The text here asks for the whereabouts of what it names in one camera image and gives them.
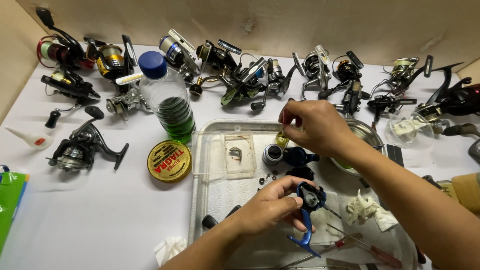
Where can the metal tray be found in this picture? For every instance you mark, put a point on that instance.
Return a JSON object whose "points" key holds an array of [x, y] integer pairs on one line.
{"points": [[225, 202]]}

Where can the blue fishing reel body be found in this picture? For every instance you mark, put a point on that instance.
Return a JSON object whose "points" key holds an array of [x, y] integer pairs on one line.
{"points": [[309, 202]]}

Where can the clear plastic cup with tissue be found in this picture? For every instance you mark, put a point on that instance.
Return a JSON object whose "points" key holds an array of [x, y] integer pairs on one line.
{"points": [[408, 129]]}

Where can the white tissue wad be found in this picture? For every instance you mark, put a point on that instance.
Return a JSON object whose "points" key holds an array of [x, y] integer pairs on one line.
{"points": [[170, 247]]}

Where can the round gold line tin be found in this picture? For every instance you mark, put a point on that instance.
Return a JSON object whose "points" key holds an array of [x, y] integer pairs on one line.
{"points": [[169, 161]]}

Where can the blue reel rotor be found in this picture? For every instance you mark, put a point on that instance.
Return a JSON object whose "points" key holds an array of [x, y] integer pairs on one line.
{"points": [[298, 156]]}

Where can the crumpled white tissue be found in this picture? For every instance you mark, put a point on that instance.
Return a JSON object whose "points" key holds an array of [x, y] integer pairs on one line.
{"points": [[362, 210]]}

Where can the small white oil bottle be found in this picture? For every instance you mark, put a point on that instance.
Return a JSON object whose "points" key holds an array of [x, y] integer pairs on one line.
{"points": [[32, 139]]}

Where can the black flat strip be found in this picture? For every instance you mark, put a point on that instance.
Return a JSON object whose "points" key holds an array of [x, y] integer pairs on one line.
{"points": [[395, 155]]}

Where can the person's right hand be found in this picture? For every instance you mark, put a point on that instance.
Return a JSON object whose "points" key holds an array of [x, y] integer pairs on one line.
{"points": [[326, 127]]}

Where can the small bent metal part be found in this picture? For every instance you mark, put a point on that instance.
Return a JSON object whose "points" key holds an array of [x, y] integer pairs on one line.
{"points": [[236, 152]]}

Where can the clear plastic box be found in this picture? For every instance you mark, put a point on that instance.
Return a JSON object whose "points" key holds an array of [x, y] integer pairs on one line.
{"points": [[210, 157]]}

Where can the black reel side cover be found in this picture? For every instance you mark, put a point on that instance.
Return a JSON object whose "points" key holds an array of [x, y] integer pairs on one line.
{"points": [[300, 173]]}

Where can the tan packet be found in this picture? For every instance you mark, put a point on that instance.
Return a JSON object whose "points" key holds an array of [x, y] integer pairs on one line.
{"points": [[467, 191]]}

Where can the row of fishing reels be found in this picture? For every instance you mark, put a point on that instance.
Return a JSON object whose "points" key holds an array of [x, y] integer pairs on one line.
{"points": [[243, 78]]}

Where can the clear bottle with green liquid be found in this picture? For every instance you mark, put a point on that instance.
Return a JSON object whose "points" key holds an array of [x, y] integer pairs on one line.
{"points": [[168, 97]]}

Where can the green plastic bag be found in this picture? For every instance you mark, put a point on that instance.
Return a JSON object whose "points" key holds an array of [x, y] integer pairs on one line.
{"points": [[9, 202]]}

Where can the metal bowl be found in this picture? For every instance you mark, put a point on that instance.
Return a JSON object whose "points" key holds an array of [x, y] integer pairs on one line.
{"points": [[365, 135]]}

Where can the silver reel spool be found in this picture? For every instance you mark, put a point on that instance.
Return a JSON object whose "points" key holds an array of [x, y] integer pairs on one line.
{"points": [[272, 154]]}

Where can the person's left hand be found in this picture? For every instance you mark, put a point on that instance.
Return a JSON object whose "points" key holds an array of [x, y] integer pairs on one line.
{"points": [[262, 208]]}

